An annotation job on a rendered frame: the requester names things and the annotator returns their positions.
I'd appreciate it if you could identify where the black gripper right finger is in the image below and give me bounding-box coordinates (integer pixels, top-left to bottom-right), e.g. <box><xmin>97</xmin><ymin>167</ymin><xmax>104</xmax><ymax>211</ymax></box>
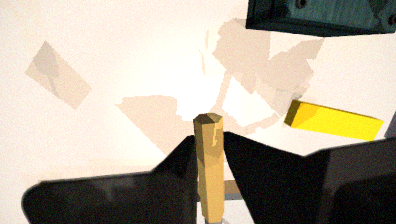
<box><xmin>223</xmin><ymin>131</ymin><xmax>396</xmax><ymax>224</ymax></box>

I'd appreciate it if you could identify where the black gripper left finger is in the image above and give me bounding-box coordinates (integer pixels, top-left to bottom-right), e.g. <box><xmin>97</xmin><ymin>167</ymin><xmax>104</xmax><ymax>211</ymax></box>
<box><xmin>21</xmin><ymin>135</ymin><xmax>198</xmax><ymax>224</ymax></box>

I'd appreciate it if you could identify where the yellow-handled awl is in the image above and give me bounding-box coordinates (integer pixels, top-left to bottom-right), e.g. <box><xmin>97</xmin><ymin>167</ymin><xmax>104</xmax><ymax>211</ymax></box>
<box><xmin>193</xmin><ymin>112</ymin><xmax>225</xmax><ymax>224</ymax></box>

